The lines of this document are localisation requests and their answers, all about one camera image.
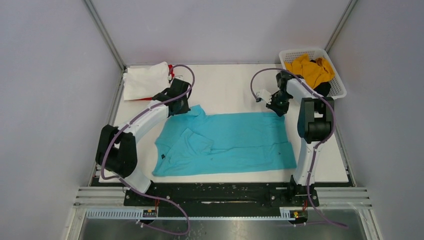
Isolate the yellow t-shirt in basket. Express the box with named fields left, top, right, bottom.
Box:
left=284, top=53, right=336, bottom=89

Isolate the red folded t-shirt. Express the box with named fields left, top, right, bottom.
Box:
left=138, top=63, right=175, bottom=101

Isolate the corner aluminium post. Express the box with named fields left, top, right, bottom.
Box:
left=324, top=0, right=358, bottom=53
left=82, top=0, right=126, bottom=71

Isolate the table edge rail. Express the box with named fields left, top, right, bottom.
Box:
left=87, top=69, right=127, bottom=187
left=334, top=126, right=357, bottom=187

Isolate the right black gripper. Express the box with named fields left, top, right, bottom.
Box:
left=266, top=92, right=292, bottom=117

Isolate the white slotted cable duct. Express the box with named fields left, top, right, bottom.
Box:
left=85, top=207, right=297, bottom=221

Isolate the left table edge rail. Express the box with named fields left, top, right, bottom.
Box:
left=87, top=69, right=127, bottom=187

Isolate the left corner aluminium post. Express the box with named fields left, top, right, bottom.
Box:
left=82, top=0, right=126, bottom=71

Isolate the right table edge rail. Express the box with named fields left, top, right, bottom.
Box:
left=334, top=126, right=357, bottom=187

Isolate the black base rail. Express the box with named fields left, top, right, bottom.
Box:
left=95, top=182, right=352, bottom=216

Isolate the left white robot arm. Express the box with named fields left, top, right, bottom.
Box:
left=95, top=78, right=192, bottom=206

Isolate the white plastic basket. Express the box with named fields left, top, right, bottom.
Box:
left=278, top=47, right=347, bottom=99

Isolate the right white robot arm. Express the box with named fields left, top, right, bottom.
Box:
left=266, top=70, right=335, bottom=206

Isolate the turquoise t-shirt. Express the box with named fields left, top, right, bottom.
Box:
left=152, top=105, right=297, bottom=177

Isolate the white folded t-shirt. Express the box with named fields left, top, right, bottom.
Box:
left=123, top=61, right=169, bottom=101

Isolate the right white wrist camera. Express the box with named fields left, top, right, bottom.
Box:
left=255, top=89, right=272, bottom=105

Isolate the right corner aluminium post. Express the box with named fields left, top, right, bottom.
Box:
left=324, top=0, right=358, bottom=53

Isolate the black t-shirt in basket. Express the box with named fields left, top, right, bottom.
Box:
left=313, top=57, right=335, bottom=97

